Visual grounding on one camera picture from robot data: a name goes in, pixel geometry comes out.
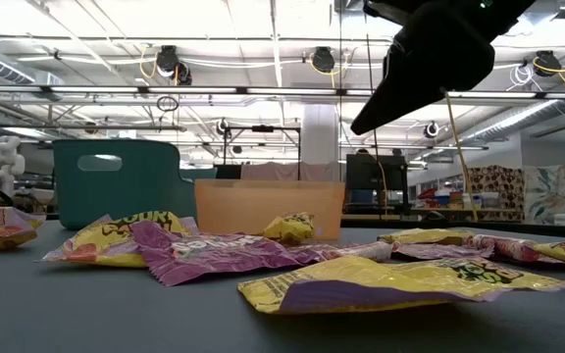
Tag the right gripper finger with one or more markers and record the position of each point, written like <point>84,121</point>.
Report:
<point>429,93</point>
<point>434,54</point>

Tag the black table frame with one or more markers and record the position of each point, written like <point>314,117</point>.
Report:
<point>508,228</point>

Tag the pink hanging cloth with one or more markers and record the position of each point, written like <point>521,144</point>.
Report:
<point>287,171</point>

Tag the long ceiling light bar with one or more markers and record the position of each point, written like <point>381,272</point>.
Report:
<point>116,90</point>

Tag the white square pillar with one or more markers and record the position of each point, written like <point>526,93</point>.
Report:
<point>319,142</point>

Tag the green plastic bin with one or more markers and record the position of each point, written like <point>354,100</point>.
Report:
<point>140,196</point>

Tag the Smarties candy roll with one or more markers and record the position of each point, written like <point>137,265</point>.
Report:
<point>373,250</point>

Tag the large black monitor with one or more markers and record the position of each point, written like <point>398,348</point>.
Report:
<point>375,171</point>

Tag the black rack frame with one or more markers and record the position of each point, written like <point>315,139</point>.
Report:
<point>263,128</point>

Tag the brown patterned cloth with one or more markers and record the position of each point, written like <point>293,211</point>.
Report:
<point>496,184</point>

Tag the small black monitor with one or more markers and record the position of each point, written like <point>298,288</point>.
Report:
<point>227,171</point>

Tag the orange plastic bin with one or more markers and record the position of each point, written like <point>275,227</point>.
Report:
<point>243,206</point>

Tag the floral patterned cloth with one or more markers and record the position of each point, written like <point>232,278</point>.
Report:
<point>552,191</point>

